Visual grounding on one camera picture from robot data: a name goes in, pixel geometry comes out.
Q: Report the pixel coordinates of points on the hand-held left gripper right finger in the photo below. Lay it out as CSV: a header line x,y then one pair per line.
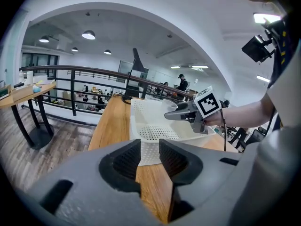
x,y
207,173

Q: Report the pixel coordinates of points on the white plastic bottle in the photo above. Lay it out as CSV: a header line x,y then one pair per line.
x,y
21,76

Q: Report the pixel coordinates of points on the clear plastic cup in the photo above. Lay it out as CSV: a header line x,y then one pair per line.
x,y
169,105

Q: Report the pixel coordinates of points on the ceiling light panel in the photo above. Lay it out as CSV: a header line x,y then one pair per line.
x,y
175,67
263,78
265,18
200,66

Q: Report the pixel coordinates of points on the light blue packet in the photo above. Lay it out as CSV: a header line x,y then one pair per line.
x,y
37,89

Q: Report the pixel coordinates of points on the black pendant ceiling lamp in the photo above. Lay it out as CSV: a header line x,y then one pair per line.
x,y
74,49
107,52
44,39
88,34

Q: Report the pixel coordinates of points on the person's dark jersey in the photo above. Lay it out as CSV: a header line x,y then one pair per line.
x,y
285,43

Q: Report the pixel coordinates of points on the black framed glass door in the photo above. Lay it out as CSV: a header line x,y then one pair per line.
x,y
40,62

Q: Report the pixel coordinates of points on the clear plastic container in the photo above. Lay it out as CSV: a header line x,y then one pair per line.
x,y
40,79

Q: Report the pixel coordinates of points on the person's grey trousers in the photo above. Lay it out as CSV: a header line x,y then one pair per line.
x,y
270,173

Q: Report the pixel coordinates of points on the round wooden table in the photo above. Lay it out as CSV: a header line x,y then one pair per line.
x,y
21,95

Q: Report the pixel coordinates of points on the person's right forearm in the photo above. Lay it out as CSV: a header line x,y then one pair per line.
x,y
242,114

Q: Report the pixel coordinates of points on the black desk lamp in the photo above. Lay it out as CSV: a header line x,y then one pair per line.
x,y
137,60

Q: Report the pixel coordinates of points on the white perforated plastic basket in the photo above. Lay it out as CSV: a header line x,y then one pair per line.
x,y
150,126

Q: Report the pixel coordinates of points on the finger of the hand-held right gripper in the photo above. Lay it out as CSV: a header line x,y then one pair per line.
x,y
187,106
178,115

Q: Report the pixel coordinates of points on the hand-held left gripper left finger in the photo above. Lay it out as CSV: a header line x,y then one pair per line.
x,y
94,185

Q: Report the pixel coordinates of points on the black office chair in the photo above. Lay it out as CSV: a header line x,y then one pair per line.
x,y
256,135

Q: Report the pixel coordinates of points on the black chest-mounted device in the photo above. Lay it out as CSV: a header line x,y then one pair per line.
x,y
255,48

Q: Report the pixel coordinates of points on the white plastic jar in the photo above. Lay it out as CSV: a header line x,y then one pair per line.
x,y
29,78

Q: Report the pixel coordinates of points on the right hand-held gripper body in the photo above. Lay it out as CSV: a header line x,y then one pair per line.
x,y
208,102

